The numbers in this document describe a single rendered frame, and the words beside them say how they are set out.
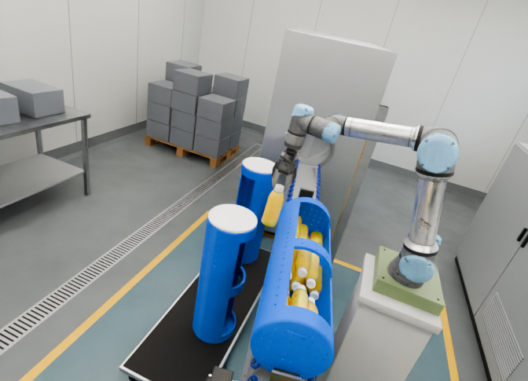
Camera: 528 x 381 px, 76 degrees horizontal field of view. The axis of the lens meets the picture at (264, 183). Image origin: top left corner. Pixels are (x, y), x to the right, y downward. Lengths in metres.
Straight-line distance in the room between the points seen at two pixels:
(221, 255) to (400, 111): 4.78
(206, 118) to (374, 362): 3.73
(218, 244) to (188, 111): 3.19
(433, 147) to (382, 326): 0.78
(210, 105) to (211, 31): 2.47
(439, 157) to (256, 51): 5.53
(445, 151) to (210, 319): 1.65
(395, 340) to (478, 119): 5.04
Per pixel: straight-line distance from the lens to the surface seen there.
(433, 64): 6.08
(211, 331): 2.32
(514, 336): 3.04
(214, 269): 1.97
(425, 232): 1.29
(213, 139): 4.74
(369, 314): 1.55
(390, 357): 1.69
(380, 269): 1.55
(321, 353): 1.26
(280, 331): 1.20
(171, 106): 4.97
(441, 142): 1.17
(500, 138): 6.44
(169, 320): 2.52
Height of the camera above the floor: 2.07
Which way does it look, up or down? 26 degrees down
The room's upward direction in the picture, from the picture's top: 12 degrees clockwise
